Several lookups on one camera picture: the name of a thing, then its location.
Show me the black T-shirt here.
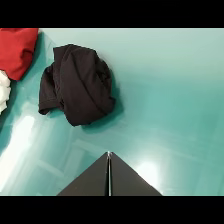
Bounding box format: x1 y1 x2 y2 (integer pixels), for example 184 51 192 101
37 43 117 127

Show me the white garment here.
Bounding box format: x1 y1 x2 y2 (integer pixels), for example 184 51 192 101
0 69 12 115

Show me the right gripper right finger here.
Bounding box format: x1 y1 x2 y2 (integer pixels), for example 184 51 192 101
109 151 163 197

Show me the red garment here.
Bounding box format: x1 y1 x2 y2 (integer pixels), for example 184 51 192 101
0 28 40 82

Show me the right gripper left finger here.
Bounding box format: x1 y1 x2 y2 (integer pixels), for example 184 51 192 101
56 151 110 197

